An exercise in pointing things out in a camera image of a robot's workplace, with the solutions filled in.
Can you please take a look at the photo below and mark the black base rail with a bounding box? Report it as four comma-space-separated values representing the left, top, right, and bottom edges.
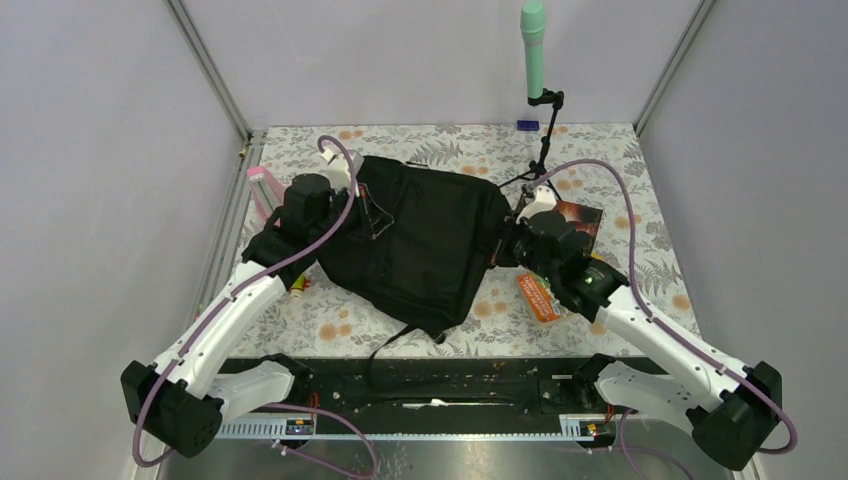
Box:
218, 356, 670, 429

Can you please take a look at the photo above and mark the colourful toy block train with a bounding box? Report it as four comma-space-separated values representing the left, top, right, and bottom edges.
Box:
289, 274, 311, 298

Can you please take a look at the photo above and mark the small blue box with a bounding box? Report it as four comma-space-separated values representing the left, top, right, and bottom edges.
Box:
516, 120, 540, 131

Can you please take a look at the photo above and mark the black microphone tripod stand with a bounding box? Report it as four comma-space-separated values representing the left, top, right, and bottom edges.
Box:
498, 89, 566, 193

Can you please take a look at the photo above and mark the pink metronome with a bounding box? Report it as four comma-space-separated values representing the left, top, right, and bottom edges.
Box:
246, 166, 286, 222

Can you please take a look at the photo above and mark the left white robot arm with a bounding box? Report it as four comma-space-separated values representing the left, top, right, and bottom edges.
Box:
120, 149, 364, 468

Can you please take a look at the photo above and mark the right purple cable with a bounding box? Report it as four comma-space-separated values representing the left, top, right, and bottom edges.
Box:
529, 158, 799, 456

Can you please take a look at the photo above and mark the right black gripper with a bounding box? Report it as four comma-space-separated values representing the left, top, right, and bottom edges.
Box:
477, 209, 559, 283

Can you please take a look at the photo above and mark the orange cover booklet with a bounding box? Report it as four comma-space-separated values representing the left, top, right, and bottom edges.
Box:
516, 272, 565, 325

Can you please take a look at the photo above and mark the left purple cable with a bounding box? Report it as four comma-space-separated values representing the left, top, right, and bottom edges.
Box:
132, 135, 362, 469

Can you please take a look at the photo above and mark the floral table mat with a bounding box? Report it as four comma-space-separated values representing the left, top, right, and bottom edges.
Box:
234, 123, 698, 358

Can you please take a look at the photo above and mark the white slotted cable duct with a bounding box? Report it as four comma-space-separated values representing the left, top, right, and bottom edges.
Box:
215, 413, 616, 442

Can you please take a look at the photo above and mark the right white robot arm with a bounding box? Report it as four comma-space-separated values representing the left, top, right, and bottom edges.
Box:
497, 185, 783, 471

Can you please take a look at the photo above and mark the dark cover book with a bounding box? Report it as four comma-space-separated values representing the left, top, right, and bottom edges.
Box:
556, 201, 603, 255

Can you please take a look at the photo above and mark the green microphone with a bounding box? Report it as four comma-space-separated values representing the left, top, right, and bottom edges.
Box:
520, 1, 547, 103

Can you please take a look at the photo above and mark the black fabric student bag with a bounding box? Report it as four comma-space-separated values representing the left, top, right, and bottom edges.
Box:
318, 156, 510, 341

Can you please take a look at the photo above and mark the purple cable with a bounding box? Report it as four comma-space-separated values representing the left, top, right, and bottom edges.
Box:
529, 158, 799, 456
132, 135, 362, 469

